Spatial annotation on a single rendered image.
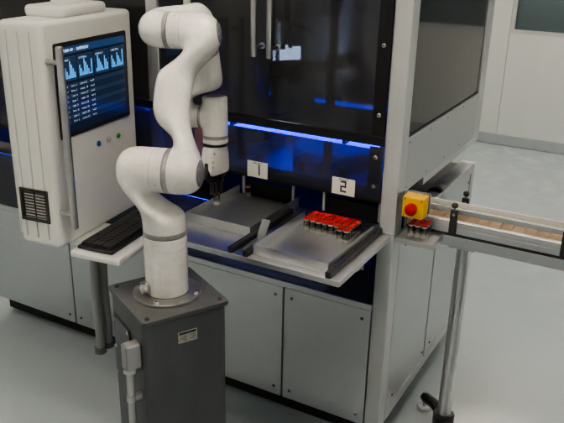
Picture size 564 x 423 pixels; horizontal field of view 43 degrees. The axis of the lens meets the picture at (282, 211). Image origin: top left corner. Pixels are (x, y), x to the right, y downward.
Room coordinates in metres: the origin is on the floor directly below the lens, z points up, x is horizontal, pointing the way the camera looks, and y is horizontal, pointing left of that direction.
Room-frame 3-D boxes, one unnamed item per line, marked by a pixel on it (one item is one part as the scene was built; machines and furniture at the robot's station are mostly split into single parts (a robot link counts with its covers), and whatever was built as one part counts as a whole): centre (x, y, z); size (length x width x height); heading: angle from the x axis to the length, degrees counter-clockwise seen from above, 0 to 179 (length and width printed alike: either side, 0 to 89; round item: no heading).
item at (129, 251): (2.39, 0.58, 0.79); 0.45 x 0.28 x 0.03; 158
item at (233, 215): (2.39, 0.14, 0.90); 0.34 x 0.26 x 0.04; 151
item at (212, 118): (2.32, 0.23, 1.25); 0.09 x 0.08 x 0.13; 82
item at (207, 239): (2.25, 0.02, 0.87); 0.70 x 0.48 x 0.02; 61
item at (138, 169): (1.82, 0.35, 1.16); 0.19 x 0.12 x 0.24; 80
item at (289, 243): (2.13, -0.11, 0.90); 0.34 x 0.26 x 0.04; 151
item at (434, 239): (2.24, -0.47, 0.87); 0.14 x 0.13 x 0.02; 151
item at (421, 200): (2.21, -0.44, 0.99); 0.08 x 0.07 x 0.07; 151
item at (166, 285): (1.82, 0.32, 0.95); 0.19 x 0.19 x 0.18
